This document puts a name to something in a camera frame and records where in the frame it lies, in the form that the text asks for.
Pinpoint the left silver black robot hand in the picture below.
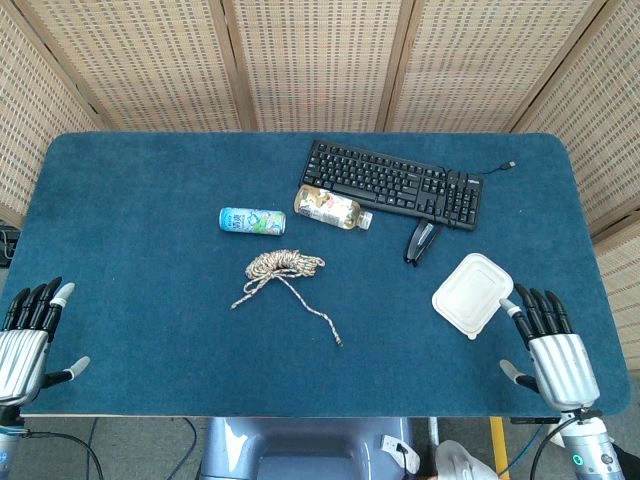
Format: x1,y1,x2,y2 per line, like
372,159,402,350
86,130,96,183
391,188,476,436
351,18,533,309
0,276,91,406

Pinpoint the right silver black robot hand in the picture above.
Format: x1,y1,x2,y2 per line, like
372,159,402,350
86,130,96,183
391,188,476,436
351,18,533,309
498,283,601,414

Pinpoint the beige braided rope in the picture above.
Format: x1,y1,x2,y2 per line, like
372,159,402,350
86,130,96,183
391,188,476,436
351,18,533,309
230,248,344,347

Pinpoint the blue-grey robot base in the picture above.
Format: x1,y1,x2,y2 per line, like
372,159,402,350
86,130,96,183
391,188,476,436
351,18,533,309
197,417,422,480

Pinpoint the black floor device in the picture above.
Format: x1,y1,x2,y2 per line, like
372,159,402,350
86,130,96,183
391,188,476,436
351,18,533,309
0,223,21,269

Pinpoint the white plastic container lid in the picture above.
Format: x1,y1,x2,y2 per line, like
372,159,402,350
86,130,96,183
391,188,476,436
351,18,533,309
431,252,515,342

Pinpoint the blue table mat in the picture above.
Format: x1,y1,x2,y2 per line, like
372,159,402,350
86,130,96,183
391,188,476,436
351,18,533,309
19,131,632,419

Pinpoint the white grey shoe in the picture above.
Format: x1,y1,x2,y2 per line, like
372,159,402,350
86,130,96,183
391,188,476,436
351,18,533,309
433,439,497,480

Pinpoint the black stapler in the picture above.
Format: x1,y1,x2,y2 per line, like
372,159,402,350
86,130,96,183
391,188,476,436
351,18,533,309
403,218,444,267

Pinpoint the woven bamboo screen panel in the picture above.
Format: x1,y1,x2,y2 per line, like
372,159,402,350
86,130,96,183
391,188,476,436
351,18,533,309
384,0,609,134
512,0,640,371
222,0,414,134
0,0,104,226
14,0,254,134

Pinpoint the blue drink can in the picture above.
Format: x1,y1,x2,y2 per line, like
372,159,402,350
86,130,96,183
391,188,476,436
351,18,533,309
218,206,287,237

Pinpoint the black computer keyboard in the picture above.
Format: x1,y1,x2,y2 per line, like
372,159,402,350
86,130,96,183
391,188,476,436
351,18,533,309
299,139,485,232

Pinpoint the tea bottle with white cap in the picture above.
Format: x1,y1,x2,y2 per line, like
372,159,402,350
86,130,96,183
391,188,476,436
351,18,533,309
293,184,374,232

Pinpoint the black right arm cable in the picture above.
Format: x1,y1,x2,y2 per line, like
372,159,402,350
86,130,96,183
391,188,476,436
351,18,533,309
528,414,579,480

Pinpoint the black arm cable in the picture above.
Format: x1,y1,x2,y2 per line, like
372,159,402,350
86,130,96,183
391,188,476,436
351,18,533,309
22,430,105,480
528,414,579,480

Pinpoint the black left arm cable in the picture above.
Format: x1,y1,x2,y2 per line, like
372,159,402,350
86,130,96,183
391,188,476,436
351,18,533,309
22,430,105,480

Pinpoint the blue floor cable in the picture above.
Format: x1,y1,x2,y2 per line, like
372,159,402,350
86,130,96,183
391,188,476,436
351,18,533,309
168,417,200,474

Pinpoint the black keyboard usb cable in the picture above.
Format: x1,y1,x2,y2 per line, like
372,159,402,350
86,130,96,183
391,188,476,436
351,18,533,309
430,159,517,226

